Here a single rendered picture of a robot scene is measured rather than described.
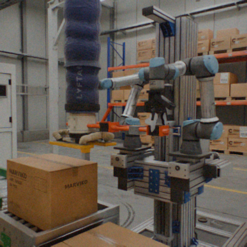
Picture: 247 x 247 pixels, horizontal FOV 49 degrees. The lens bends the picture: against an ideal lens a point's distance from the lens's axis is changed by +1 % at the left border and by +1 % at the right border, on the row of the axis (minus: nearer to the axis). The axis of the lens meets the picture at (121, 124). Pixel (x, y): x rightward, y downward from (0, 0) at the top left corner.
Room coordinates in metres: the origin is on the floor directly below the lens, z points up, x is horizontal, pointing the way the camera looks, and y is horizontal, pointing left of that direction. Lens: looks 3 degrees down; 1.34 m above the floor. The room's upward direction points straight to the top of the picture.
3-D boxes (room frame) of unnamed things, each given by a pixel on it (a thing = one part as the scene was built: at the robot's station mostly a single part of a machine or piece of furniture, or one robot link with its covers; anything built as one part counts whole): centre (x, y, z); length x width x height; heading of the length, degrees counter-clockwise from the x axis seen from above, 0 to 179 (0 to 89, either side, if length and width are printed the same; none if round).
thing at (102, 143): (1.82, 0.19, 1.13); 0.34 x 0.10 x 0.05; 47
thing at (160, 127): (1.34, -0.18, 1.23); 0.08 x 0.07 x 0.05; 47
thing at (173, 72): (1.44, -0.23, 1.53); 0.11 x 0.11 x 0.08; 46
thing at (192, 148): (1.87, -0.48, 1.09); 0.15 x 0.15 x 0.10
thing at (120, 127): (1.71, 0.03, 1.23); 0.93 x 0.30 x 0.04; 47
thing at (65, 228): (1.78, 0.26, 0.58); 0.70 x 0.03 x 0.06; 137
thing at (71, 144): (1.69, 0.32, 1.13); 0.34 x 0.10 x 0.05; 47
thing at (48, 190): (2.02, 0.53, 0.75); 0.60 x 0.40 x 0.40; 47
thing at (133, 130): (1.44, -0.08, 1.23); 0.07 x 0.07 x 0.04; 47
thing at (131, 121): (2.18, -0.09, 1.20); 0.13 x 0.12 x 0.14; 27
